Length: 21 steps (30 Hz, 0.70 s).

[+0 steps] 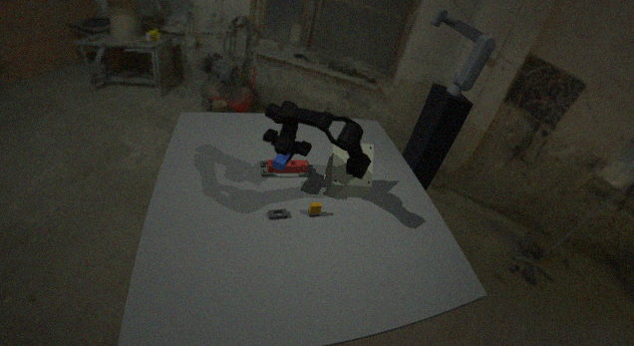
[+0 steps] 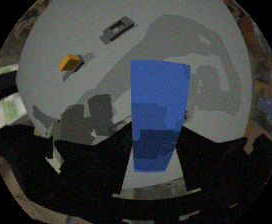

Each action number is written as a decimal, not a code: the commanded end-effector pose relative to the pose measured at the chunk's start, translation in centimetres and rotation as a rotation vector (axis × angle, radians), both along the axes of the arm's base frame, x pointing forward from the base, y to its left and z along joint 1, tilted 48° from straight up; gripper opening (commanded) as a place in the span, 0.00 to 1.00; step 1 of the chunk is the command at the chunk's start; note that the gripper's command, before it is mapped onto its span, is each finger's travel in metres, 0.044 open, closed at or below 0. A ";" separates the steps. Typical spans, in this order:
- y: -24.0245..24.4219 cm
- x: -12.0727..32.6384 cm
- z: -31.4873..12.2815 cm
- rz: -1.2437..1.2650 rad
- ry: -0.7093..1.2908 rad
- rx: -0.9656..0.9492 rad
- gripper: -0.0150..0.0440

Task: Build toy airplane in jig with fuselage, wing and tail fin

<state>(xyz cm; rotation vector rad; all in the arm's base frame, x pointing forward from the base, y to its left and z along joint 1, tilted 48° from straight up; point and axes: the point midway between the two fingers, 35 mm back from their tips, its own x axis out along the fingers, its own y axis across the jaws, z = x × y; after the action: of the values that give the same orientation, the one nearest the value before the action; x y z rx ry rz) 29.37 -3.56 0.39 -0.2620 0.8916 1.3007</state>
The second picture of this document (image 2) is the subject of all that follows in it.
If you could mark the yellow rectangular block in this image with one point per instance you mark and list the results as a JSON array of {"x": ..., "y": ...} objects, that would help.
[{"x": 69, "y": 62}]

